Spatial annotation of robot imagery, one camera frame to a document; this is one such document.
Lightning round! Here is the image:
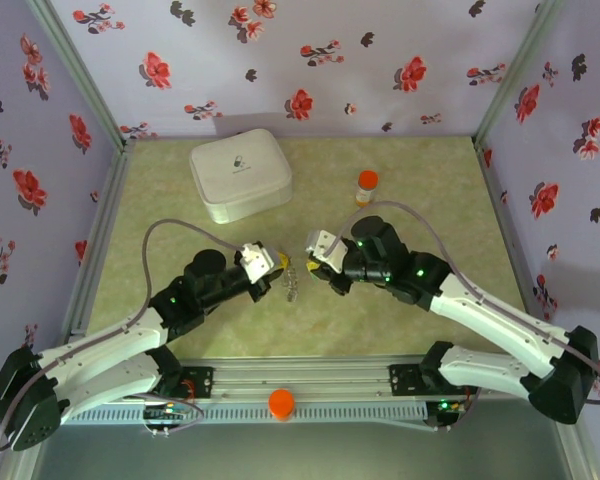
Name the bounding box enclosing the clear plastic bag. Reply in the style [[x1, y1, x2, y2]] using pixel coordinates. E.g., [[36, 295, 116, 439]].
[[278, 257, 304, 304]]

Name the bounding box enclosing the orange-capped pill bottle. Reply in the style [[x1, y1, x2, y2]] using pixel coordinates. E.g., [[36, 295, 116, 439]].
[[353, 169, 380, 208]]

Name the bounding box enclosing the white medicine case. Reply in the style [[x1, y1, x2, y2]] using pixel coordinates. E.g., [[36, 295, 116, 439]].
[[188, 128, 295, 225]]

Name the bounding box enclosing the small green circuit board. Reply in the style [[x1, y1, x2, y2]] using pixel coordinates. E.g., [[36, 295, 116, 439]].
[[427, 397, 469, 432], [143, 402, 194, 436]]

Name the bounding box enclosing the orange round button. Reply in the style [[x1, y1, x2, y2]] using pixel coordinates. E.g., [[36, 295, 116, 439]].
[[268, 388, 296, 422]]

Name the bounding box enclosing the grey metal panel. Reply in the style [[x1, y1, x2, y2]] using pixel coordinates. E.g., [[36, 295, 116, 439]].
[[29, 424, 581, 480]]

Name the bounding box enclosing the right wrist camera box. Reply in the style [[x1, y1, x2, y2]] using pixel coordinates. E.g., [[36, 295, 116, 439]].
[[304, 228, 350, 275]]

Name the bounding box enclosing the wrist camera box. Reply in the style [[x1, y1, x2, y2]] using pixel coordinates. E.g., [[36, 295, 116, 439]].
[[304, 228, 350, 275], [234, 241, 276, 284]]

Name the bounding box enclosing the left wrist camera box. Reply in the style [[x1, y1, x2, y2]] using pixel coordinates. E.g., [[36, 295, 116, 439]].
[[234, 241, 276, 284]]

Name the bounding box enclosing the left arm grey cable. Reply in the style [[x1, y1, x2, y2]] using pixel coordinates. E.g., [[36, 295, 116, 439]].
[[0, 218, 254, 454]]

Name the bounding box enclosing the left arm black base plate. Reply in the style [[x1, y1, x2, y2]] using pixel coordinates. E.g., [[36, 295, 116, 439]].
[[123, 366, 215, 400]]

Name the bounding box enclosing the aluminium front rail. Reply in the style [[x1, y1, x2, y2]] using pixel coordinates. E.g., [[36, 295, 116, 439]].
[[29, 355, 576, 401]]

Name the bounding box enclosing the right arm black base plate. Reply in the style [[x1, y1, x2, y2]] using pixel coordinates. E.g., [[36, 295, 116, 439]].
[[388, 363, 480, 396]]

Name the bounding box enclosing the aluminium side rail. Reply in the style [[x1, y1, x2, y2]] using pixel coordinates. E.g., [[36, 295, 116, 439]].
[[472, 139, 556, 359], [62, 142, 136, 359]]

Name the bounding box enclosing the grey slotted cable duct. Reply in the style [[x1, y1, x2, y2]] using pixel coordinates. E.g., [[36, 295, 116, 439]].
[[47, 402, 429, 426]]

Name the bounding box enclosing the aluminium corner post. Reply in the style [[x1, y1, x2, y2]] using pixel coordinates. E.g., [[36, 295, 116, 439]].
[[473, 0, 567, 146], [23, 0, 137, 151]]

